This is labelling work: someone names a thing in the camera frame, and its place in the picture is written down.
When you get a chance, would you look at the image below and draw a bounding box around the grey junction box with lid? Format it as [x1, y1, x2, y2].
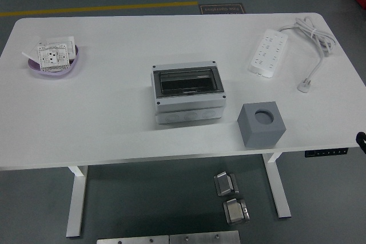
[150, 60, 228, 126]

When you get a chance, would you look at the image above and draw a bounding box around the grey cube with round hole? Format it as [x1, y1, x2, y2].
[237, 101, 287, 149]

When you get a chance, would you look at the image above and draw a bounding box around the small metal block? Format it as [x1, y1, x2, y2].
[213, 171, 240, 197]
[222, 198, 250, 225]

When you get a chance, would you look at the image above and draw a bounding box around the white power strip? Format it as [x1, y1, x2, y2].
[247, 28, 289, 78]

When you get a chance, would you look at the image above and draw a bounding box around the brown floor sign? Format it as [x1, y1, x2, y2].
[199, 3, 246, 15]

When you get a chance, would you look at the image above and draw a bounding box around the white table leg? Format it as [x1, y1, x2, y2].
[262, 152, 292, 219]
[66, 166, 89, 238]

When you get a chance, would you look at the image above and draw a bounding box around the purple plastic bowl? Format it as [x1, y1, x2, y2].
[27, 44, 80, 78]

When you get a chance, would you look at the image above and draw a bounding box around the grey metal plate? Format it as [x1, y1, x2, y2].
[96, 235, 170, 244]
[169, 230, 241, 244]

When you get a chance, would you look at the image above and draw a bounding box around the white socket panel with holes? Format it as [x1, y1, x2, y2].
[36, 42, 71, 73]

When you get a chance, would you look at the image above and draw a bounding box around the black table control panel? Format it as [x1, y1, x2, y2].
[304, 148, 349, 158]

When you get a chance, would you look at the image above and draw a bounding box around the plain white switch panel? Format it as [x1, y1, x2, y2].
[46, 35, 78, 61]

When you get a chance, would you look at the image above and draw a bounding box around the white power cord with plug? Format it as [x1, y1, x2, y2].
[279, 16, 336, 94]

